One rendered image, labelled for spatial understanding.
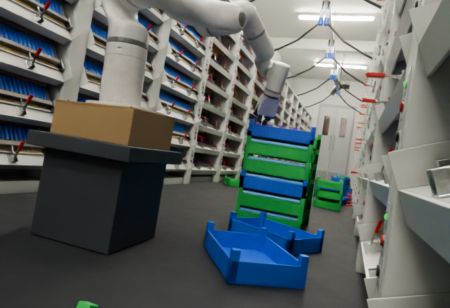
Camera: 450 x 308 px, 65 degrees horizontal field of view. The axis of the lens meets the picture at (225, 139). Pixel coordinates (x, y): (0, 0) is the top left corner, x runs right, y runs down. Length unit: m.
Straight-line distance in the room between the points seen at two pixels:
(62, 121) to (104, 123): 0.13
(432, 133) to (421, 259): 0.16
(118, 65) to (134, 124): 0.20
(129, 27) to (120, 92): 0.19
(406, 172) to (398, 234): 0.08
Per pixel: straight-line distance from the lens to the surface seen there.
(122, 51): 1.06
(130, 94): 1.05
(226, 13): 1.32
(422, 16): 0.56
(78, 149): 0.96
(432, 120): 0.52
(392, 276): 0.53
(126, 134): 0.93
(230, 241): 1.18
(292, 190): 1.60
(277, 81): 1.68
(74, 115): 1.03
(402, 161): 0.51
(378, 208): 1.22
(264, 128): 1.61
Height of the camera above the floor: 0.30
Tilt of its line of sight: 2 degrees up
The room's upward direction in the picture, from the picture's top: 9 degrees clockwise
